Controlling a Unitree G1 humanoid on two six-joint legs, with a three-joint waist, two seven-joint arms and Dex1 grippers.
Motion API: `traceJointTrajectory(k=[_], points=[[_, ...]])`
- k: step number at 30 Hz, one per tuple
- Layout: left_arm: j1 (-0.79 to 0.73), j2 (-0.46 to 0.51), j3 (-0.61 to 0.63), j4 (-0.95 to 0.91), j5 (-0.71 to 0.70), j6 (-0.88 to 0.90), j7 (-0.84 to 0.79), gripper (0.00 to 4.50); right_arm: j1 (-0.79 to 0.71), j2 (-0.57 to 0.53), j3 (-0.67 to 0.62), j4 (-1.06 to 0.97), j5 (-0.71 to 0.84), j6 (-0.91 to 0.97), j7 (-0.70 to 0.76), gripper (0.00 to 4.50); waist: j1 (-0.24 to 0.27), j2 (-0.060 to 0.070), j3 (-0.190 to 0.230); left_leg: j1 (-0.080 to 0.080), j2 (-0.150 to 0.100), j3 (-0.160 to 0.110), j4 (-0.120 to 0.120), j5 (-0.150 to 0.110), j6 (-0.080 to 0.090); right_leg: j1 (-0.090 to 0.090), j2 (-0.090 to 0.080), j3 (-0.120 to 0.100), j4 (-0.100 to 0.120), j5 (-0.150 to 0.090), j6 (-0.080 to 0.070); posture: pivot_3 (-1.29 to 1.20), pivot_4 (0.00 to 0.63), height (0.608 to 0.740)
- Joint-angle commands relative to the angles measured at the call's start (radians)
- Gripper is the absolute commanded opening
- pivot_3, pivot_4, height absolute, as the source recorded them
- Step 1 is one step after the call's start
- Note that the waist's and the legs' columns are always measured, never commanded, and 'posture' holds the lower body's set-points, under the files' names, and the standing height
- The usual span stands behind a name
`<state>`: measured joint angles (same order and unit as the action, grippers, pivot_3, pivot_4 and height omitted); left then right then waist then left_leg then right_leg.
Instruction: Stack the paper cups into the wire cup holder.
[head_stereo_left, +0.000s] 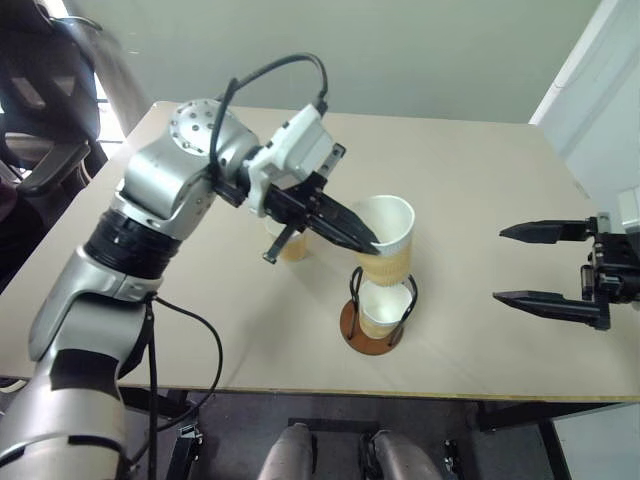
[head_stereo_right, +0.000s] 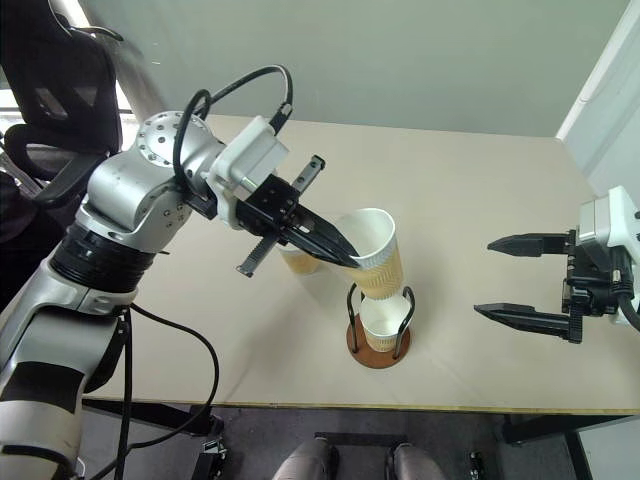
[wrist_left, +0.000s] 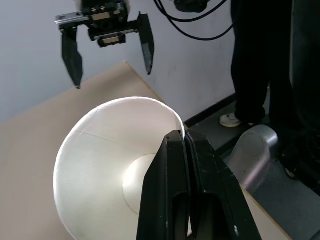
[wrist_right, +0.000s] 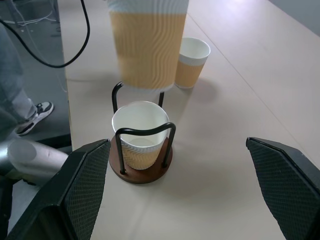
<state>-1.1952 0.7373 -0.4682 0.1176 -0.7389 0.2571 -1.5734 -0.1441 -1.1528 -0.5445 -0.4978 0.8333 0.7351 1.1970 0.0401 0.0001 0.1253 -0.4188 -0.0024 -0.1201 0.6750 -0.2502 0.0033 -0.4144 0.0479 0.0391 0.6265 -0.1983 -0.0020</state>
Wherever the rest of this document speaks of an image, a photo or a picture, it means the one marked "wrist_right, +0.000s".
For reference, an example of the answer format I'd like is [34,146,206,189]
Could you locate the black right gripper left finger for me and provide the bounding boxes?
[6,138,112,240]

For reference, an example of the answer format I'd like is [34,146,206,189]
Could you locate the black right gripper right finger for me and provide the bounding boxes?
[245,136,320,240]

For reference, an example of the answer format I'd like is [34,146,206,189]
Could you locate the large rippled paper cup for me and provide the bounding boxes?
[106,0,189,92]

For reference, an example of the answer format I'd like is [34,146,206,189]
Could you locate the silver robot body part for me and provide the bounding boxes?
[0,138,70,181]

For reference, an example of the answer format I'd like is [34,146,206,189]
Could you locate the black and white sneaker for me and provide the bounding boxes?
[14,101,55,137]

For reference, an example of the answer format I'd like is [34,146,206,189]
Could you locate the person's grey trouser leg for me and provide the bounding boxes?
[0,23,39,126]

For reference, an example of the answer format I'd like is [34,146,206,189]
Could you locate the wire cup holder wooden base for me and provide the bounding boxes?
[108,81,177,185]

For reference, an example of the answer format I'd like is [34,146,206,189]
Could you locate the black cable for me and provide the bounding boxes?
[0,0,91,69]

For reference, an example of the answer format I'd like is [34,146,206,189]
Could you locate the white cables on floor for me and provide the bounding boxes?
[13,0,62,29]

